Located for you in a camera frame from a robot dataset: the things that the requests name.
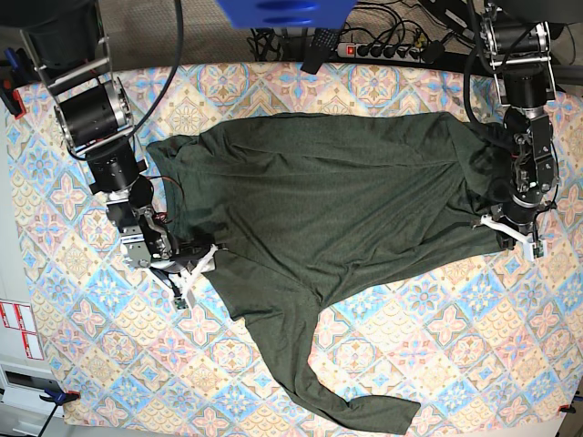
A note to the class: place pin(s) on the colourful patterned tablecloth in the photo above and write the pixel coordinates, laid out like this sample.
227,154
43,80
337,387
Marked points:
484,344

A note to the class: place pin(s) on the orange clamp right edge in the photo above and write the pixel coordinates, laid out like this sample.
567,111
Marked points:
567,409

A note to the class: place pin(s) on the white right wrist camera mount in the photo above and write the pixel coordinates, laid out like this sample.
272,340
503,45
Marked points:
186,277

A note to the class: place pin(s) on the white power strip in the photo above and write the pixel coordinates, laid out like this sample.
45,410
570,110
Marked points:
395,53

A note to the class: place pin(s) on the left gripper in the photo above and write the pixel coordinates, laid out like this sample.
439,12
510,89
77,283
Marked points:
520,213

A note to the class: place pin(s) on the dark green long-sleeve shirt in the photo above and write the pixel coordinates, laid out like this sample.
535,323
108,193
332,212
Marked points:
311,209

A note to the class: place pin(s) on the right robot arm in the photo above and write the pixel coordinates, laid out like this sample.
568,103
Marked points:
69,50

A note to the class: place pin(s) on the red white label stickers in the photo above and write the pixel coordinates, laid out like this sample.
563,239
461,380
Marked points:
18,327

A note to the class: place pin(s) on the black remote control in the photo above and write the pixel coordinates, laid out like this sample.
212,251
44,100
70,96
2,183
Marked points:
324,41

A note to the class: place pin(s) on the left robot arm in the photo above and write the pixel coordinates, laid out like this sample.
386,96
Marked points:
517,54

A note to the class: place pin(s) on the blue clamp lower left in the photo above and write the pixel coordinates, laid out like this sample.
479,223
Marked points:
58,399

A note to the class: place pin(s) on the blue plastic box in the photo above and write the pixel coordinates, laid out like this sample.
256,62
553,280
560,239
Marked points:
287,13

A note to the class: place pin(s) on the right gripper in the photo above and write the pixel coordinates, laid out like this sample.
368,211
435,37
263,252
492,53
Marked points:
188,258

